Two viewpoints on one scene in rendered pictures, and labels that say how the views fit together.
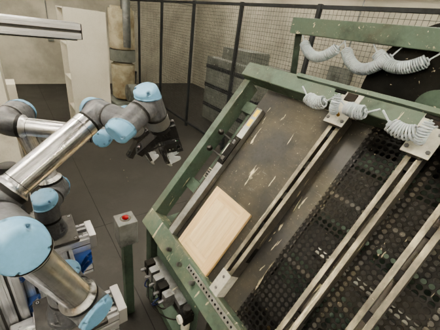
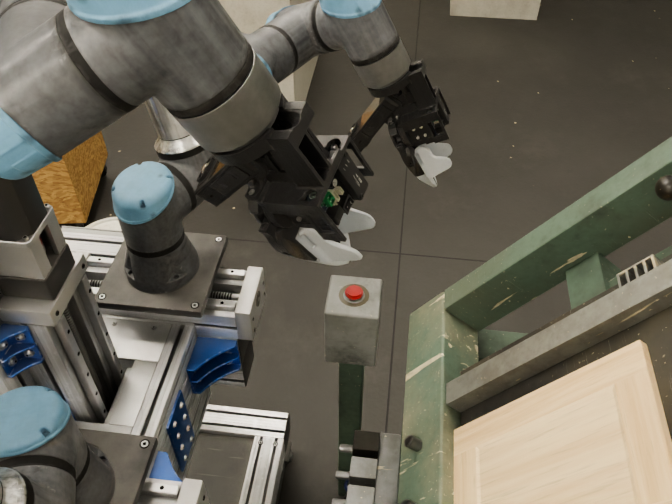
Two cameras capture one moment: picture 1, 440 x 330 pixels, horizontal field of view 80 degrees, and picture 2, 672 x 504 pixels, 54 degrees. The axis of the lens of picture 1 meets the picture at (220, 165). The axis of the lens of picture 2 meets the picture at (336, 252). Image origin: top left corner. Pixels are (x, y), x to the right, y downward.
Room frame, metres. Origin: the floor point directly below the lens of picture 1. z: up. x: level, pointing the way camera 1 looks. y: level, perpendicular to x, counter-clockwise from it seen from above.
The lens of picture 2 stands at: (0.60, -0.14, 2.04)
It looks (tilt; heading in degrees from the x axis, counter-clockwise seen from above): 45 degrees down; 47
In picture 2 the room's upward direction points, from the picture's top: straight up
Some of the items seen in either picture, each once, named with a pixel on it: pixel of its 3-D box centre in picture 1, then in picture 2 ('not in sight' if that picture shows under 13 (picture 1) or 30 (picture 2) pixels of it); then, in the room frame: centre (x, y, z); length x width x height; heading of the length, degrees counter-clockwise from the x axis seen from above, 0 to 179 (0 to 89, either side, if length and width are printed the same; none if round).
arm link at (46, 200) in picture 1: (46, 205); (149, 204); (1.00, 0.81, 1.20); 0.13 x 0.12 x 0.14; 14
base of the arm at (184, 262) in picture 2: (49, 224); (158, 249); (0.99, 0.81, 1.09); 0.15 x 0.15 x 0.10
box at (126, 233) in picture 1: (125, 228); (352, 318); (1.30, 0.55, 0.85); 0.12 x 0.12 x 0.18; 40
